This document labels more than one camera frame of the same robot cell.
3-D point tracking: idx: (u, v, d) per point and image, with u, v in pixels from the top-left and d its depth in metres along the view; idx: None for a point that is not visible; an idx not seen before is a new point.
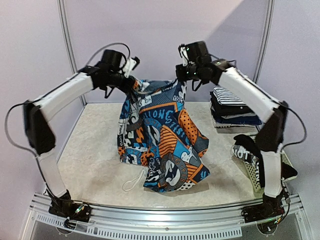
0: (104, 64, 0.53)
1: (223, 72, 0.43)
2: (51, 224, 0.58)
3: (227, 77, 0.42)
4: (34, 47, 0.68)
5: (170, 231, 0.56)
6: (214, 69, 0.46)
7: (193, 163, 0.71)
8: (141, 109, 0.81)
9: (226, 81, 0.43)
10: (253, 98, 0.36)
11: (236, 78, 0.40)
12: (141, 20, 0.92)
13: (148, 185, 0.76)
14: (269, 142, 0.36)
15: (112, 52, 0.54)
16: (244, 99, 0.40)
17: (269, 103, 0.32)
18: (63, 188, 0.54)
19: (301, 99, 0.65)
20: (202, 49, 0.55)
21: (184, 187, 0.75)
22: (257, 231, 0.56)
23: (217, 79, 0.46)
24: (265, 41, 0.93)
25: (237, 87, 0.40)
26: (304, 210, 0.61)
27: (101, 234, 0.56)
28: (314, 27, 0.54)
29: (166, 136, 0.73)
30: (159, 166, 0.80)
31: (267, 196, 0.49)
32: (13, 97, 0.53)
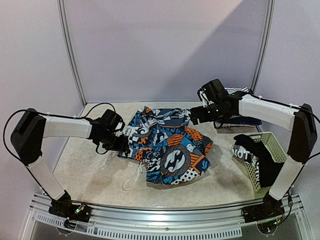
0: (103, 123, 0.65)
1: (239, 101, 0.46)
2: (51, 224, 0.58)
3: (242, 104, 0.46)
4: (34, 48, 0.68)
5: (170, 231, 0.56)
6: (233, 104, 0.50)
7: (197, 153, 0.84)
8: (156, 123, 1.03)
9: (243, 107, 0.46)
10: (277, 113, 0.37)
11: (253, 102, 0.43)
12: (141, 20, 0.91)
13: (151, 175, 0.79)
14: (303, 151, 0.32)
15: (112, 114, 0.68)
16: (267, 115, 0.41)
17: (290, 112, 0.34)
18: (60, 190, 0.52)
19: (302, 100, 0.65)
20: (217, 86, 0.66)
21: (186, 178, 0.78)
22: (257, 232, 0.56)
23: (237, 110, 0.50)
24: (265, 42, 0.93)
25: (257, 107, 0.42)
26: (304, 210, 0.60)
27: (101, 235, 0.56)
28: (315, 27, 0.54)
29: (176, 135, 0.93)
30: (162, 155, 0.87)
31: (270, 196, 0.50)
32: (13, 97, 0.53)
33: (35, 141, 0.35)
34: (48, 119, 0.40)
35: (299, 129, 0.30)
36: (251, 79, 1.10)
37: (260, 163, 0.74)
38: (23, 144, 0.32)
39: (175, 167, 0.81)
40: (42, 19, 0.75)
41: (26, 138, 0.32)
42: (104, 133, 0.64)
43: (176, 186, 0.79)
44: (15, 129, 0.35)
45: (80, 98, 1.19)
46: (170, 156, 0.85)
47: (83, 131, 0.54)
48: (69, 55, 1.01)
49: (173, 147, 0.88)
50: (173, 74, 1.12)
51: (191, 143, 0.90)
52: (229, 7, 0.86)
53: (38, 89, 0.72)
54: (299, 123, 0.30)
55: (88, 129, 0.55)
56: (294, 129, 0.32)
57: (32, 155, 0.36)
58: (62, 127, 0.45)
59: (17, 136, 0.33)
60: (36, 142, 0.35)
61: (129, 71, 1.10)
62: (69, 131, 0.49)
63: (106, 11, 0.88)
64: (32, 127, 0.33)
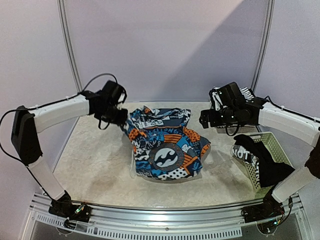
0: (104, 94, 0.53)
1: (260, 110, 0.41)
2: (51, 224, 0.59)
3: (263, 114, 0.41)
4: (34, 47, 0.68)
5: (170, 230, 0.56)
6: (252, 112, 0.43)
7: (190, 154, 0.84)
8: (157, 116, 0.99)
9: (264, 117, 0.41)
10: (300, 127, 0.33)
11: (276, 112, 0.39)
12: (141, 21, 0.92)
13: (139, 164, 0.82)
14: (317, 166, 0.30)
15: (114, 84, 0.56)
16: (291, 129, 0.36)
17: (316, 127, 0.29)
18: (61, 190, 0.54)
19: (301, 99, 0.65)
20: (235, 89, 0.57)
21: (175, 175, 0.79)
22: (257, 231, 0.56)
23: (256, 120, 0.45)
24: (265, 41, 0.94)
25: (278, 119, 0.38)
26: (305, 211, 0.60)
27: (101, 234, 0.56)
28: (314, 27, 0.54)
29: (174, 134, 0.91)
30: (154, 147, 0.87)
31: (273, 198, 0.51)
32: (13, 96, 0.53)
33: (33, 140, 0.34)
34: (36, 113, 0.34)
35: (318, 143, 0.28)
36: (250, 79, 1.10)
37: (260, 163, 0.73)
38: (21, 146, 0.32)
39: (165, 164, 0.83)
40: (42, 18, 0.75)
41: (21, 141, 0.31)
42: (102, 104, 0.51)
43: (163, 180, 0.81)
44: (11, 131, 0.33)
45: None
46: (162, 151, 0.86)
47: (81, 110, 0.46)
48: (69, 55, 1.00)
49: (168, 144, 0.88)
50: (173, 74, 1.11)
51: (188, 143, 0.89)
52: (229, 7, 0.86)
53: (39, 89, 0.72)
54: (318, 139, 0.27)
55: (86, 105, 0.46)
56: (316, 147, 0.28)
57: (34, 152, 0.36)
58: (54, 115, 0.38)
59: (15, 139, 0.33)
60: (34, 141, 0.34)
61: (129, 71, 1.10)
62: (62, 116, 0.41)
63: (106, 11, 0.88)
64: (23, 130, 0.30)
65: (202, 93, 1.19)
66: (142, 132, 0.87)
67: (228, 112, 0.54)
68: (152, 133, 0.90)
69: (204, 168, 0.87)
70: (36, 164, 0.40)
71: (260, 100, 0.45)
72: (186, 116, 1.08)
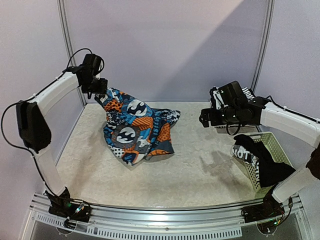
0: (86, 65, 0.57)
1: (262, 110, 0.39)
2: (51, 224, 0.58)
3: (264, 113, 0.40)
4: (34, 47, 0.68)
5: (170, 230, 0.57)
6: (255, 111, 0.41)
7: (136, 146, 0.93)
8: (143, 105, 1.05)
9: (266, 116, 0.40)
10: (303, 128, 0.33)
11: (278, 113, 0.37)
12: (141, 21, 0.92)
13: (107, 128, 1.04)
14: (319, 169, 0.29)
15: (92, 55, 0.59)
16: (293, 129, 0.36)
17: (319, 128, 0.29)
18: (61, 185, 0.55)
19: (301, 99, 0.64)
20: (235, 87, 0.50)
21: (114, 151, 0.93)
22: (256, 231, 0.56)
23: (257, 120, 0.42)
24: (265, 41, 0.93)
25: (279, 119, 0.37)
26: (304, 210, 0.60)
27: (101, 234, 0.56)
28: (314, 27, 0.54)
29: (143, 122, 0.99)
30: (123, 123, 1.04)
31: (273, 198, 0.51)
32: (13, 97, 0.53)
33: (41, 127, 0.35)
34: (38, 100, 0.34)
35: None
36: (251, 79, 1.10)
37: (260, 163, 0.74)
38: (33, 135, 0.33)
39: (121, 140, 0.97)
40: (42, 18, 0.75)
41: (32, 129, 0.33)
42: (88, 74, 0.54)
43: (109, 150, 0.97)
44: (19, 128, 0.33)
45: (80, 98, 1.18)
46: (127, 129, 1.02)
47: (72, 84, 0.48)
48: (69, 55, 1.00)
49: (135, 127, 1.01)
50: (173, 74, 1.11)
51: (144, 137, 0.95)
52: (229, 7, 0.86)
53: (39, 89, 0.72)
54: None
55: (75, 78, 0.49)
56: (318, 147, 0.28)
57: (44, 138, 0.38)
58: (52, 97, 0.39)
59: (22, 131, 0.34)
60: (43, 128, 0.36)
61: (129, 71, 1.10)
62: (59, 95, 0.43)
63: (106, 11, 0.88)
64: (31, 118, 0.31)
65: (203, 93, 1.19)
66: (117, 108, 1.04)
67: (229, 111, 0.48)
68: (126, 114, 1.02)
69: (204, 168, 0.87)
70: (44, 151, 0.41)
71: (262, 99, 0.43)
72: (175, 117, 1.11)
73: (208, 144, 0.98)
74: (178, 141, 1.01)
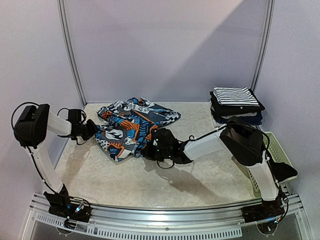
0: (72, 120, 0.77)
1: (184, 150, 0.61)
2: (51, 224, 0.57)
3: (187, 151, 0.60)
4: (32, 45, 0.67)
5: (170, 231, 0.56)
6: (183, 157, 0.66)
7: (123, 143, 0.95)
8: (134, 111, 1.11)
9: (190, 152, 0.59)
10: (216, 141, 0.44)
11: (193, 145, 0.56)
12: (141, 21, 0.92)
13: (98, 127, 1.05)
14: (254, 156, 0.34)
15: (75, 111, 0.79)
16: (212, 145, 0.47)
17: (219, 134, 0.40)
18: (59, 182, 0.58)
19: (301, 100, 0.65)
20: (168, 139, 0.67)
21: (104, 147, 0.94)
22: (257, 232, 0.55)
23: (188, 158, 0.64)
24: (265, 41, 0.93)
25: (200, 147, 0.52)
26: (304, 210, 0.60)
27: (101, 235, 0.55)
28: (314, 26, 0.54)
29: (131, 125, 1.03)
30: (114, 125, 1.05)
31: (267, 200, 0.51)
32: (13, 98, 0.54)
33: (41, 126, 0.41)
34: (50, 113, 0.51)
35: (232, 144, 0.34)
36: (251, 79, 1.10)
37: None
38: (34, 124, 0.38)
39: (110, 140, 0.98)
40: (43, 18, 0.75)
41: (35, 119, 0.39)
42: (76, 128, 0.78)
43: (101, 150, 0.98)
44: (19, 119, 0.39)
45: (80, 98, 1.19)
46: (118, 131, 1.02)
47: (66, 126, 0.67)
48: (69, 55, 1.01)
49: (124, 129, 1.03)
50: (173, 74, 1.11)
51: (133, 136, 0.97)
52: (229, 7, 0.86)
53: (38, 89, 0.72)
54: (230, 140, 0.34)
55: (69, 126, 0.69)
56: (231, 144, 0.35)
57: (41, 135, 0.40)
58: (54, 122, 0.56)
59: (22, 123, 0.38)
60: (39, 129, 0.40)
61: (129, 71, 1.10)
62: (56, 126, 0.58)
63: (106, 11, 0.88)
64: (41, 111, 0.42)
65: (203, 93, 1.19)
66: (110, 113, 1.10)
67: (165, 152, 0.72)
68: (118, 117, 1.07)
69: (204, 168, 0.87)
70: (42, 150, 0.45)
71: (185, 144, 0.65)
72: (173, 119, 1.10)
73: None
74: None
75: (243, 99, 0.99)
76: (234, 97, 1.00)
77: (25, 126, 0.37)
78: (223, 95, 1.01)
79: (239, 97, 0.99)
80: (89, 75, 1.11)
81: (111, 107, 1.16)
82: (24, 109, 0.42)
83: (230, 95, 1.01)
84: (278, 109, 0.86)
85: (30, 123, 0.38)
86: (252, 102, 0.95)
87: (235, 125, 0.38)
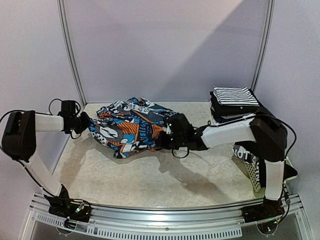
0: (65, 113, 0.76)
1: (202, 136, 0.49)
2: (51, 224, 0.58)
3: (205, 139, 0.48)
4: (32, 46, 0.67)
5: (170, 231, 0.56)
6: (199, 143, 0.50)
7: (123, 141, 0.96)
8: (133, 111, 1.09)
9: (208, 140, 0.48)
10: (239, 130, 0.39)
11: (213, 131, 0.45)
12: (141, 21, 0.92)
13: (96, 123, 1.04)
14: (278, 148, 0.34)
15: (68, 102, 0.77)
16: (236, 134, 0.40)
17: (246, 124, 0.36)
18: (58, 184, 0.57)
19: (301, 100, 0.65)
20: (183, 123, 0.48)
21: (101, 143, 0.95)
22: (257, 232, 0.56)
23: (204, 146, 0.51)
24: (265, 42, 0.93)
25: (224, 135, 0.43)
26: (304, 210, 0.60)
27: (101, 234, 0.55)
28: (314, 26, 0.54)
29: (129, 125, 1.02)
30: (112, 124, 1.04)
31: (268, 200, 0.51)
32: (13, 98, 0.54)
33: (27, 135, 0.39)
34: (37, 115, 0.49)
35: (259, 135, 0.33)
36: (251, 79, 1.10)
37: (260, 163, 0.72)
38: (21, 138, 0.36)
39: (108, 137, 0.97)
40: (42, 18, 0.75)
41: (22, 132, 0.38)
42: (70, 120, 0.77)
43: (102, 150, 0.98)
44: (4, 133, 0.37)
45: (80, 98, 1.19)
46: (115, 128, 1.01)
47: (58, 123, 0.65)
48: (69, 55, 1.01)
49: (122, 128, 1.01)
50: (173, 74, 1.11)
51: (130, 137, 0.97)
52: (229, 7, 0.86)
53: (38, 89, 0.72)
54: (259, 131, 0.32)
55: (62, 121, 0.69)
56: (257, 136, 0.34)
57: (29, 147, 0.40)
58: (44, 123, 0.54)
59: (8, 137, 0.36)
60: (28, 141, 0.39)
61: (129, 71, 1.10)
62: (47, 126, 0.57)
63: (107, 11, 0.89)
64: (26, 121, 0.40)
65: (203, 93, 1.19)
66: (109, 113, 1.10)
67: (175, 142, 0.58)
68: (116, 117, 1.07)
69: (204, 168, 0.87)
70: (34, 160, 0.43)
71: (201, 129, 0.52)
72: None
73: None
74: None
75: (243, 99, 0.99)
76: (234, 97, 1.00)
77: (12, 140, 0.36)
78: (223, 95, 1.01)
79: (239, 97, 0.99)
80: (89, 75, 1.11)
81: (111, 107, 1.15)
82: (8, 118, 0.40)
83: (230, 95, 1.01)
84: (278, 109, 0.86)
85: (16, 137, 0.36)
86: (252, 102, 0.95)
87: (262, 116, 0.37)
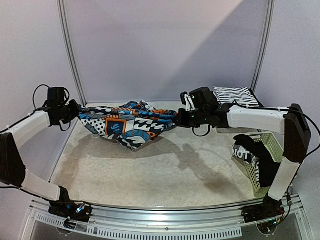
0: (52, 102, 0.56)
1: (227, 113, 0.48)
2: (51, 224, 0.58)
3: (231, 116, 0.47)
4: (33, 46, 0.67)
5: (170, 231, 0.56)
6: (221, 118, 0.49)
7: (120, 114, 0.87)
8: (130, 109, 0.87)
9: (235, 118, 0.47)
10: (270, 120, 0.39)
11: (242, 112, 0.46)
12: (141, 21, 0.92)
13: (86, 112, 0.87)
14: (303, 150, 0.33)
15: (55, 89, 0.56)
16: (268, 122, 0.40)
17: (280, 116, 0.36)
18: (56, 187, 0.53)
19: (301, 100, 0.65)
20: (207, 96, 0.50)
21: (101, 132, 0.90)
22: (257, 232, 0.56)
23: (226, 124, 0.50)
24: (265, 42, 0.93)
25: (254, 118, 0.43)
26: (304, 210, 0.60)
27: (101, 234, 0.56)
28: (314, 27, 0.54)
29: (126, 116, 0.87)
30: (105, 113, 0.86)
31: (268, 199, 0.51)
32: (13, 97, 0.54)
33: (12, 165, 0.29)
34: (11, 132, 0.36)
35: (289, 130, 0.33)
36: (251, 79, 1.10)
37: (260, 163, 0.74)
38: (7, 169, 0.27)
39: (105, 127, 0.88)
40: (43, 18, 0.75)
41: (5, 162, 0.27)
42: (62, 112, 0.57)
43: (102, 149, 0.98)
44: None
45: (80, 98, 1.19)
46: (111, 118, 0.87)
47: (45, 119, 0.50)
48: (69, 55, 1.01)
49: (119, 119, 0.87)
50: (173, 74, 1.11)
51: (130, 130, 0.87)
52: (229, 7, 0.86)
53: (38, 89, 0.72)
54: (291, 125, 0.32)
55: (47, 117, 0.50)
56: (287, 130, 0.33)
57: (16, 169, 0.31)
58: (26, 133, 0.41)
59: None
60: (14, 163, 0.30)
61: (129, 71, 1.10)
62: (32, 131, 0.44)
63: (106, 11, 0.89)
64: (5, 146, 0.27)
65: None
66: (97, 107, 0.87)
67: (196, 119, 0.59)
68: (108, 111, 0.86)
69: (204, 168, 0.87)
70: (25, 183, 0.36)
71: (227, 105, 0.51)
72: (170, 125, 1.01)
73: (208, 144, 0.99)
74: (178, 141, 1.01)
75: (243, 99, 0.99)
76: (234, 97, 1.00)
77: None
78: (223, 95, 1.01)
79: (239, 97, 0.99)
80: (89, 75, 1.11)
81: None
82: None
83: (230, 95, 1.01)
84: None
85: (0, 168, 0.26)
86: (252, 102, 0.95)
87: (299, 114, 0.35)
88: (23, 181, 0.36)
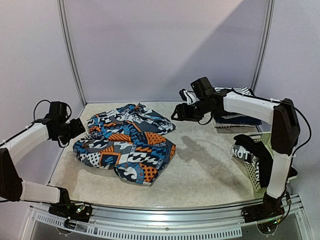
0: (53, 115, 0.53)
1: (224, 97, 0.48)
2: (51, 224, 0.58)
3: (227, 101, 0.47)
4: (32, 46, 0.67)
5: (170, 231, 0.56)
6: (218, 100, 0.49)
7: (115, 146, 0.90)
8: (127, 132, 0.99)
9: (230, 104, 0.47)
10: (261, 109, 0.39)
11: (237, 98, 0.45)
12: (141, 20, 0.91)
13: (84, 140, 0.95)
14: (288, 141, 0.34)
15: (58, 103, 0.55)
16: (259, 110, 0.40)
17: (271, 106, 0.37)
18: (56, 190, 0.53)
19: (301, 99, 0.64)
20: (205, 83, 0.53)
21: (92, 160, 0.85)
22: (257, 232, 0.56)
23: (222, 109, 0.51)
24: (265, 41, 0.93)
25: (246, 106, 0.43)
26: (304, 210, 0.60)
27: (101, 234, 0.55)
28: (314, 26, 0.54)
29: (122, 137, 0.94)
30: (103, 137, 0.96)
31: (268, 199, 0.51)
32: (13, 97, 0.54)
33: (8, 181, 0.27)
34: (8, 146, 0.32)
35: (277, 120, 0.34)
36: (251, 79, 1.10)
37: (260, 163, 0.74)
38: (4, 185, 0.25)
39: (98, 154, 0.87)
40: (42, 18, 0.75)
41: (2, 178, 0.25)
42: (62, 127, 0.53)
43: None
44: None
45: (80, 98, 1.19)
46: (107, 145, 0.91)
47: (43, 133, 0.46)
48: (69, 55, 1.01)
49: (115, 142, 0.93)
50: (173, 74, 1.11)
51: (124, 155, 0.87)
52: (229, 7, 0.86)
53: (38, 89, 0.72)
54: (280, 116, 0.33)
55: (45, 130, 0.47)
56: (274, 120, 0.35)
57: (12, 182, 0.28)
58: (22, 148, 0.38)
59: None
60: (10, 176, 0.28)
61: (129, 71, 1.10)
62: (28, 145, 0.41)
63: (106, 11, 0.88)
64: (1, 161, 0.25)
65: None
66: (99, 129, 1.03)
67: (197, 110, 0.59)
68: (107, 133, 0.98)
69: (204, 168, 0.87)
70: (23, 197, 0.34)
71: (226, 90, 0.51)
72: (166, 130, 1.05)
73: (208, 145, 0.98)
74: (178, 142, 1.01)
75: None
76: None
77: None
78: None
79: None
80: (89, 75, 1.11)
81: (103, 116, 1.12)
82: None
83: None
84: None
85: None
86: None
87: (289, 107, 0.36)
88: (22, 193, 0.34)
